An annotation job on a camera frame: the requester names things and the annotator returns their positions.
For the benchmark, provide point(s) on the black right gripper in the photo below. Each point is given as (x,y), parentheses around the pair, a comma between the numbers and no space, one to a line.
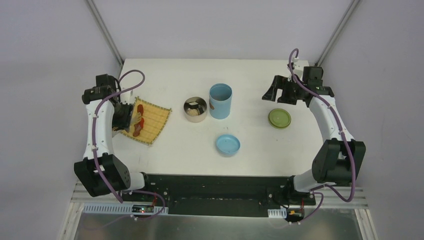
(286,91)

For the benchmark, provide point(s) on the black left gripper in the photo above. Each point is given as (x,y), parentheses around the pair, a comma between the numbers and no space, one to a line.
(127,116)

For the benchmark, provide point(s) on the metal tongs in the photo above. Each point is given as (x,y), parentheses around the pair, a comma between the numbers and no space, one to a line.
(134,117)

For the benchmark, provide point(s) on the brown toy sausage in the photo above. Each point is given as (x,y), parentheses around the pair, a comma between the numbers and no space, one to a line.
(137,130)

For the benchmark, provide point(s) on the red toy meat piece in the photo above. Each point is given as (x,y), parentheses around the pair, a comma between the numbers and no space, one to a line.
(140,123)

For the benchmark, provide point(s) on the red toy meat slice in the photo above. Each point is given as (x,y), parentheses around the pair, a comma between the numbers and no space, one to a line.
(140,109)

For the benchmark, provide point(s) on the green round lid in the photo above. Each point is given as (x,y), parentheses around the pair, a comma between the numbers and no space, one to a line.
(279,118)

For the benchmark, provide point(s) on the beige round rice ball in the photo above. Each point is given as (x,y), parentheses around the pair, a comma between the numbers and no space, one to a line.
(193,112)

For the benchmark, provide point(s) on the sushi roll white black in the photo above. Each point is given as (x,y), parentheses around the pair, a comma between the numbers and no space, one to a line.
(193,105)

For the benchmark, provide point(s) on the blue round lid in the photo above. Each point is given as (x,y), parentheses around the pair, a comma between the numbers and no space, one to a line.
(227,145)

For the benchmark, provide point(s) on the sushi roll red centre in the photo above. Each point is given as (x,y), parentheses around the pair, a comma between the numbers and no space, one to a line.
(200,110)

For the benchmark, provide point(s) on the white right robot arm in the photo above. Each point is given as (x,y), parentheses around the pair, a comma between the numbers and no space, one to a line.
(340,157)

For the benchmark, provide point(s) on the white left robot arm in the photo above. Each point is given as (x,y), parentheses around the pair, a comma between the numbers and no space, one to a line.
(100,171)

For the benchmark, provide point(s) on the yellow bamboo mat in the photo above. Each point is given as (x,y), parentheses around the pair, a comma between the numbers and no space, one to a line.
(155,119)

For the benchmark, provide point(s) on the blue cylindrical container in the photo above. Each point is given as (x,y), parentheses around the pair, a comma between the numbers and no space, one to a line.
(220,99)

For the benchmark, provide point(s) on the stainless steel bowl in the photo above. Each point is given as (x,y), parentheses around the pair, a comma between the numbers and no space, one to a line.
(201,102)

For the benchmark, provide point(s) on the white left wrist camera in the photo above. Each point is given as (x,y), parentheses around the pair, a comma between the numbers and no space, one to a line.
(126,97)

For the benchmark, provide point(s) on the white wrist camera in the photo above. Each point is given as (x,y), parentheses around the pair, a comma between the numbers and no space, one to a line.
(295,68)
(126,97)

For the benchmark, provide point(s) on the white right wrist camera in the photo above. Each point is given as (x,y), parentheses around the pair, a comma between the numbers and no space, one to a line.
(295,68)

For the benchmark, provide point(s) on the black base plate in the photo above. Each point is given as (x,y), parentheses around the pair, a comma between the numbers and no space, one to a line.
(227,196)

